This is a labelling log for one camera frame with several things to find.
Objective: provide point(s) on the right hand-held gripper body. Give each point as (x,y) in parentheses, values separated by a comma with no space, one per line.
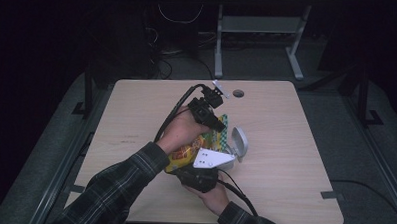
(197,178)

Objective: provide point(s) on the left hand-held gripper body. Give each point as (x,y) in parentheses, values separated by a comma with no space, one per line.
(201,108)

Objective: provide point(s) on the person's left hand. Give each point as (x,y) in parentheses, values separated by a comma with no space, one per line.
(181,131)

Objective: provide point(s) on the clear jar with white lid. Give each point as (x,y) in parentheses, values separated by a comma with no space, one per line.
(240,141)

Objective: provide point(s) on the metal floor rail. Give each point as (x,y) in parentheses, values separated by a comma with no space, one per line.
(55,187)
(384,172)

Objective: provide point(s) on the person's right hand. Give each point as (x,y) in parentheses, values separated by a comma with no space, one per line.
(215,199)

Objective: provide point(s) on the yellow refill pouch green cap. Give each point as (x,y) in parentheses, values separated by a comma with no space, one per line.
(181,155)

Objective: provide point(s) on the white metal desk frame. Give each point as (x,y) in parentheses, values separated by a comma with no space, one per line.
(219,42)

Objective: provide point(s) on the grey tape strip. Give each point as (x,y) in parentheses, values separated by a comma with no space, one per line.
(332,195)
(77,189)

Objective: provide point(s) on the black metal stand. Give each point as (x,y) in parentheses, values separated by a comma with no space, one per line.
(88,91)
(363,97)

